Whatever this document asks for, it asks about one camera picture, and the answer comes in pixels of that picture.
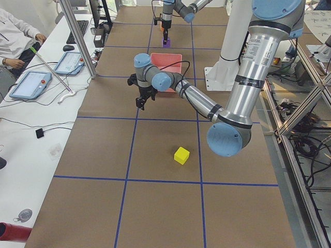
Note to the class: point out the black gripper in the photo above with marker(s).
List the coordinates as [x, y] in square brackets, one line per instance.
[145, 91]
[165, 25]

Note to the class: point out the dark purple foam block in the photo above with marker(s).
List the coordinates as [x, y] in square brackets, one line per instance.
[166, 43]

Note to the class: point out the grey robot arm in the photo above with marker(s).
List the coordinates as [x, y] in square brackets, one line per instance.
[253, 34]
[183, 11]

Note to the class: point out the pink plastic bin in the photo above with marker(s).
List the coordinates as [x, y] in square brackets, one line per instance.
[166, 63]

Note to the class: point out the yellow foam block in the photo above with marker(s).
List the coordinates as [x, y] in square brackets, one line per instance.
[181, 155]

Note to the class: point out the brown box on desk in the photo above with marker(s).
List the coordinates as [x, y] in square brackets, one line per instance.
[99, 37]

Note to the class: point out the far blue teach pendant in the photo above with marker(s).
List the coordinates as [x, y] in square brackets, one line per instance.
[70, 63]

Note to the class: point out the blue teach pendant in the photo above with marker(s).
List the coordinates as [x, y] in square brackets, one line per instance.
[32, 85]
[70, 63]

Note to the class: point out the black computer mouse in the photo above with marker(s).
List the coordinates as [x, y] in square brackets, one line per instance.
[68, 48]

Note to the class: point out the small black square device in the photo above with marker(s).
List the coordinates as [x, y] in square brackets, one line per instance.
[39, 133]

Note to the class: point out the near blue teach pendant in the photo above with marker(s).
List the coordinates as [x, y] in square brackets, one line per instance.
[32, 85]

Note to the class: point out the seated person white shirt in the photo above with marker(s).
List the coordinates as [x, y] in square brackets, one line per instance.
[17, 40]

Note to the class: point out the round metal disc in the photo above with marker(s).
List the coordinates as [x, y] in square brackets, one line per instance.
[24, 215]

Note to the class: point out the red cylinder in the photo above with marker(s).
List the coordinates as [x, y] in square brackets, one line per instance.
[14, 233]

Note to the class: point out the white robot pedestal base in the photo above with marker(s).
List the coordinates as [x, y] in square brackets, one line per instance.
[222, 75]

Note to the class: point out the white long-handled tool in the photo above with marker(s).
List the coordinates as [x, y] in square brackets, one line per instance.
[70, 92]

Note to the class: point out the aluminium frame post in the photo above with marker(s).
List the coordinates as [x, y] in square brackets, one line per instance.
[74, 28]

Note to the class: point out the aluminium frame rack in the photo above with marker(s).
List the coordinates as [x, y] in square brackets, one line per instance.
[298, 113]

